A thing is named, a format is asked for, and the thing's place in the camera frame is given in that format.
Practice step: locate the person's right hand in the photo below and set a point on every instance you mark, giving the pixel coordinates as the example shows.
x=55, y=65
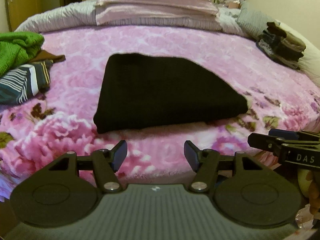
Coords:
x=313, y=193

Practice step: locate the pink floral blanket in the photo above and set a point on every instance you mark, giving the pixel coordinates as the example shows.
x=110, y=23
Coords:
x=37, y=132

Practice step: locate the grey ribbed pillow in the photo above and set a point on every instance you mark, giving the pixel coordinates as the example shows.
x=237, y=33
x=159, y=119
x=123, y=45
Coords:
x=70, y=16

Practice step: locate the black knit sweater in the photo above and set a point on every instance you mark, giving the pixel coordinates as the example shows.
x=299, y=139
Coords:
x=140, y=91

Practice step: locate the green knit garment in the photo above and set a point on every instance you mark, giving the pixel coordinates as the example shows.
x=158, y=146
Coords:
x=17, y=48

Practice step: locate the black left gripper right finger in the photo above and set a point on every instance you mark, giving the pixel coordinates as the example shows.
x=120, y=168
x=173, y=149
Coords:
x=204, y=163

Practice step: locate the folded dark clothes stack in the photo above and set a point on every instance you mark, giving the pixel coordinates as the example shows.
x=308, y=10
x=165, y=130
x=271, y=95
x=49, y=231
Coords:
x=281, y=46

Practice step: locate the folded pink bedding stack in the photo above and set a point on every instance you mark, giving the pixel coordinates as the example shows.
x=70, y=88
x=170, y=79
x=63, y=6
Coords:
x=194, y=14

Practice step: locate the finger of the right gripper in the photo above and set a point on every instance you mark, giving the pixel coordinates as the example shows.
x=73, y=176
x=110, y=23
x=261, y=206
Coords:
x=294, y=135
x=265, y=142

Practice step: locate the dark striped garment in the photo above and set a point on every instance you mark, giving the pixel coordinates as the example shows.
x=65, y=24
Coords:
x=25, y=82

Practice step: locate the brown garment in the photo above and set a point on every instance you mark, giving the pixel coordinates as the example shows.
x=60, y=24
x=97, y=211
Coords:
x=44, y=55

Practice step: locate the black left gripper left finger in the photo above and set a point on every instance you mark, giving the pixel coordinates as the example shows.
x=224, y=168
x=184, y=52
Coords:
x=106, y=163

